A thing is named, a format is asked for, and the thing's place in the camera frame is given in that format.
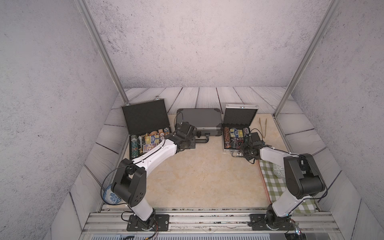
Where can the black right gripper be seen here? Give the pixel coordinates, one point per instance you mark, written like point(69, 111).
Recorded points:
point(242, 147)

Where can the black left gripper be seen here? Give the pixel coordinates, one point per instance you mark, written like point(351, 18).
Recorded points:
point(193, 142)

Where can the black poker case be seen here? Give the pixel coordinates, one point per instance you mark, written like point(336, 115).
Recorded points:
point(207, 121)
point(145, 119)

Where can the small silver poker case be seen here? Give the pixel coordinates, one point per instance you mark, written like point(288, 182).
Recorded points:
point(236, 126)

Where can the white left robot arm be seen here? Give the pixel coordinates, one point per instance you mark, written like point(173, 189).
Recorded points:
point(130, 181)

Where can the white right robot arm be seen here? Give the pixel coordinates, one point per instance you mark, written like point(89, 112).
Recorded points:
point(303, 177)

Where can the wooden tongs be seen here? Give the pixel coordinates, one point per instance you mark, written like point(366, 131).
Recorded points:
point(263, 126)

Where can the Texas Hold'em card box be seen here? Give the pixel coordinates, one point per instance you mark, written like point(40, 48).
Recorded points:
point(154, 139)

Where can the purple playing card box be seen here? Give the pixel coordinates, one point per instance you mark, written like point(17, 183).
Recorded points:
point(148, 147)

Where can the silver trophy cup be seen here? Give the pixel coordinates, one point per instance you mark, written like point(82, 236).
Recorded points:
point(141, 141)

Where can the green checkered cloth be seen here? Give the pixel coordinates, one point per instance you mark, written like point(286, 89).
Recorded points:
point(276, 186)

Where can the blue patterned bowl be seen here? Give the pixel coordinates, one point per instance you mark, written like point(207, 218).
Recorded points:
point(109, 197)

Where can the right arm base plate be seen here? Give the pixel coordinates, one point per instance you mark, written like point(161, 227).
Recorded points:
point(263, 222)

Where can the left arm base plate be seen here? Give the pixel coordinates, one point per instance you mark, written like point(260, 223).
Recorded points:
point(157, 222)

